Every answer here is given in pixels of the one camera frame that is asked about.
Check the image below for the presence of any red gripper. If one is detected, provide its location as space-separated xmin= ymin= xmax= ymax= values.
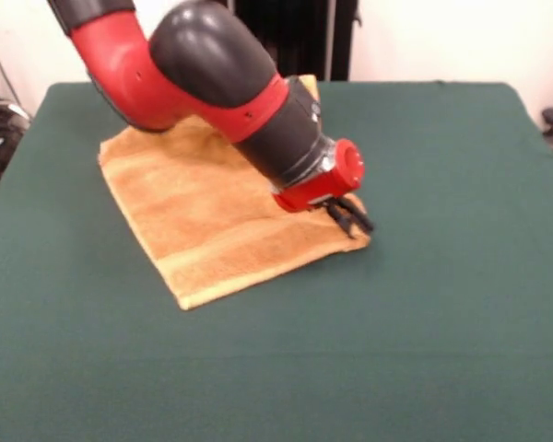
xmin=271 ymin=138 xmax=376 ymax=240

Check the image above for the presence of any orange terry towel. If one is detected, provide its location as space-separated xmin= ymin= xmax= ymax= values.
xmin=97 ymin=73 xmax=372 ymax=312

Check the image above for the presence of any dark green table cloth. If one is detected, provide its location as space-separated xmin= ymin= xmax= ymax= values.
xmin=0 ymin=80 xmax=553 ymax=442

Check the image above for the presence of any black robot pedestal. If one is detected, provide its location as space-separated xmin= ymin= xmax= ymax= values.
xmin=232 ymin=0 xmax=356 ymax=83

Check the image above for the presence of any thin grey cable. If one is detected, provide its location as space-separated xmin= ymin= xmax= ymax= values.
xmin=0 ymin=36 xmax=33 ymax=125

